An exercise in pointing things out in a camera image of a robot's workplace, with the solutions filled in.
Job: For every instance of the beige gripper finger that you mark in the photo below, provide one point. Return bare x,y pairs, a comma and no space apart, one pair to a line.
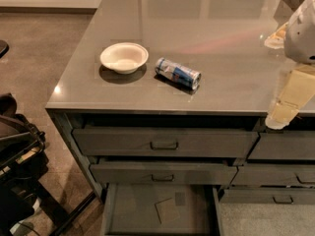
276,39
298,89

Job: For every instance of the blue silver redbull can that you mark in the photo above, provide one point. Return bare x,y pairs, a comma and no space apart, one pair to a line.
178,73

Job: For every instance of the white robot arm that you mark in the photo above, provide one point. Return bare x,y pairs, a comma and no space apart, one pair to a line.
297,39

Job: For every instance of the grey top right drawer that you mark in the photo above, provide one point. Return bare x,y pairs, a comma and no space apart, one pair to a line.
289,145

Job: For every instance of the grey middle right drawer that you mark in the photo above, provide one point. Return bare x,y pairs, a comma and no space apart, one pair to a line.
275,175

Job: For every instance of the grey open bottom drawer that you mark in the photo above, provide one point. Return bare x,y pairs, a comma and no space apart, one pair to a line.
130,210

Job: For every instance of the grey top left drawer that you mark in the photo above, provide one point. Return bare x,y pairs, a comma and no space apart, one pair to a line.
191,142

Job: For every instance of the grey middle left drawer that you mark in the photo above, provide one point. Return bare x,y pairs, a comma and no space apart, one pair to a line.
162,172

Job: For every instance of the white paper bowl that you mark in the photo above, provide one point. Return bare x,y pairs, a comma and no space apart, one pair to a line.
124,58

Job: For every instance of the brown paper square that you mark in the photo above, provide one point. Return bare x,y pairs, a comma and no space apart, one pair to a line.
167,211

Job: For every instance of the dark round object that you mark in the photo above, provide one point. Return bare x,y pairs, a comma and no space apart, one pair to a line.
4,47

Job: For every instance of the black cart with bags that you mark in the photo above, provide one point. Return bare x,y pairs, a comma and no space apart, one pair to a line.
22,163

